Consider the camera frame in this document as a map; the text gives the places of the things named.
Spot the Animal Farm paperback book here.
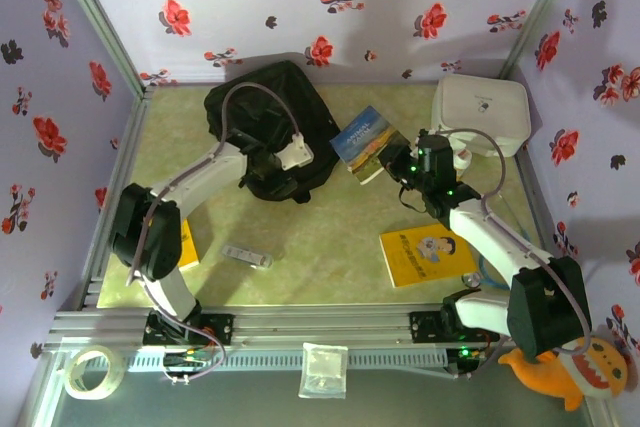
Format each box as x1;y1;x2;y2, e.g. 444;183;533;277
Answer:
329;105;412;186

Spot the black student backpack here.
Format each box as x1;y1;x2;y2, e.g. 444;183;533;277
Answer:
203;60;341;206

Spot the yellow cartoon cover book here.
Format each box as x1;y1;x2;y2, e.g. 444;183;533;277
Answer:
378;223;477;289
177;219;200;272

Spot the clear plastic pen case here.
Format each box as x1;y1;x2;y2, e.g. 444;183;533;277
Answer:
219;245;275;270

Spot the clear plastic bag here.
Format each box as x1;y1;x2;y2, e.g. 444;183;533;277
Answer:
298;341;350;400

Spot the small white medicine bottle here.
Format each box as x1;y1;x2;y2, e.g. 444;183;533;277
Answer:
452;146;474;178

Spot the white zip case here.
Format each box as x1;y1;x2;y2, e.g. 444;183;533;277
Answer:
430;73;532;158

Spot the blue stethoscope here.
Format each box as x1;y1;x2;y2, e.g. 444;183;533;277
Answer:
462;196;534;293

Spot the orange shark plush toy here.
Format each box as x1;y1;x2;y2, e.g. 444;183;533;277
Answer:
498;335;630;412

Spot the clear tape roll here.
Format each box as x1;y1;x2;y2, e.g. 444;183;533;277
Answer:
63;346;126;401

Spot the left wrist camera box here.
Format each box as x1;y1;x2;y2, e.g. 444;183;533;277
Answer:
276;134;315;172

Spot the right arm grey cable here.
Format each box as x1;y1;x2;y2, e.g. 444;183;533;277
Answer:
428;127;594;356

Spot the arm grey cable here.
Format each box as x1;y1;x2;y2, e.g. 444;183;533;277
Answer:
124;81;307;288
428;127;594;356

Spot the left arm grey cable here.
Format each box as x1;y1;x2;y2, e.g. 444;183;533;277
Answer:
124;81;307;288

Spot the aluminium frame side rail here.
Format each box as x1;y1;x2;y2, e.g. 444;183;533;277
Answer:
514;146;584;306
82;86;154;308

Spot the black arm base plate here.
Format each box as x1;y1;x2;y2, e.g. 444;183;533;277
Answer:
408;310;501;343
143;311;235;347

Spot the aluminium frame post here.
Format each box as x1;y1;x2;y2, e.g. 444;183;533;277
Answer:
499;0;584;78
47;0;151;93

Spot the circuit board with wires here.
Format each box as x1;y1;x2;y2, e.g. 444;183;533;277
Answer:
449;344;494;379
162;346;226;387

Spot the slotted grey cable duct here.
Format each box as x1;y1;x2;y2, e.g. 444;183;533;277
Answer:
122;349;449;373

